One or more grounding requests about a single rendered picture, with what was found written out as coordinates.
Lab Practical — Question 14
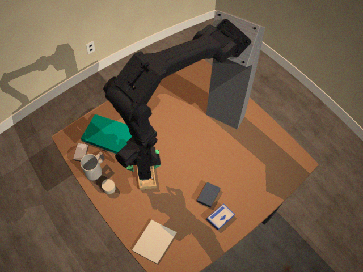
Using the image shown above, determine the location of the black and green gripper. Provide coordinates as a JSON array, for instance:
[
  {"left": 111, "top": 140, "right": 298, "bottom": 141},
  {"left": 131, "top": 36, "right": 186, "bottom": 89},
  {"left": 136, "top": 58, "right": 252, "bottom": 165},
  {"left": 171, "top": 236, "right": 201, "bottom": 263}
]
[{"left": 126, "top": 146, "right": 161, "bottom": 172}]

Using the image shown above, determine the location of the wooden ball-in-hole puzzle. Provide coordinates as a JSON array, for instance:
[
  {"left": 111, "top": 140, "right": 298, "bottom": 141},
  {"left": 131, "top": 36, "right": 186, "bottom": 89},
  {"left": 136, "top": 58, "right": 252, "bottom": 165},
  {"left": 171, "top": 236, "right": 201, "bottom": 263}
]
[{"left": 138, "top": 166, "right": 157, "bottom": 190}]

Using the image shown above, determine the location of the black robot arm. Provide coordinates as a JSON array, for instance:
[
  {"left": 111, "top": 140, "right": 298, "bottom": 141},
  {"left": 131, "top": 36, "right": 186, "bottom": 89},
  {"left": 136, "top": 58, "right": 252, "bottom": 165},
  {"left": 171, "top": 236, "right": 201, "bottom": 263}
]
[{"left": 103, "top": 19, "right": 251, "bottom": 180}]

